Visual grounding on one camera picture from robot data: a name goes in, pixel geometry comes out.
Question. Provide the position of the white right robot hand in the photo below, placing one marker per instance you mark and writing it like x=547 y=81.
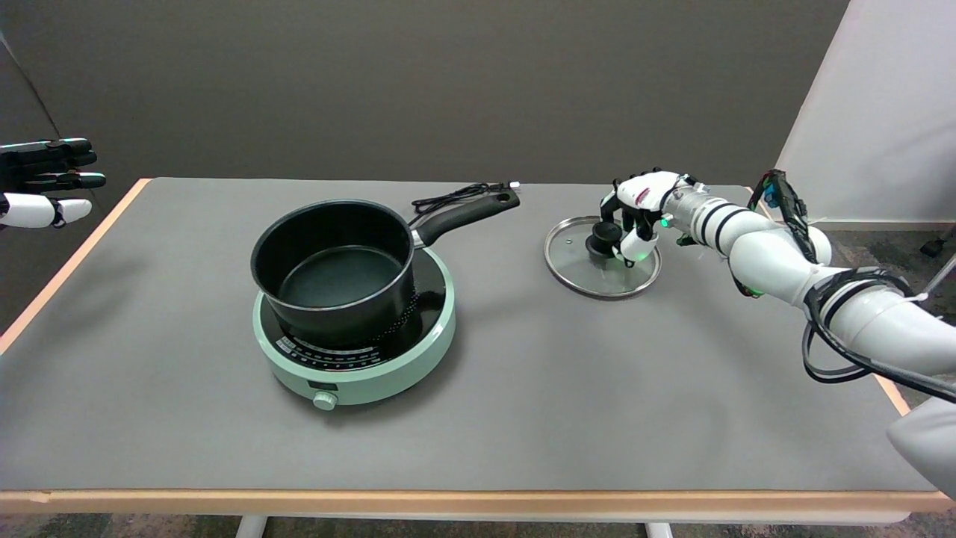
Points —
x=642 y=190

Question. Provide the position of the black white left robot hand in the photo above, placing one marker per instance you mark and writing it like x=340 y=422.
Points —
x=30 y=211

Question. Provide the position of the glass pot lid black knob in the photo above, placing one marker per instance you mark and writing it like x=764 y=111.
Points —
x=575 y=261

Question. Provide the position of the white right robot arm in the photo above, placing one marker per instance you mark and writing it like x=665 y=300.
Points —
x=769 y=258

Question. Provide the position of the chair base with castors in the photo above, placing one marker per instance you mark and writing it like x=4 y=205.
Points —
x=931 y=246

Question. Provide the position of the green induction cooker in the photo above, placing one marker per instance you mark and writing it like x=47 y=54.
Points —
x=373 y=381

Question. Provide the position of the white table leg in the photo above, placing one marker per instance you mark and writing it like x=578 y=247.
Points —
x=659 y=530
x=250 y=527

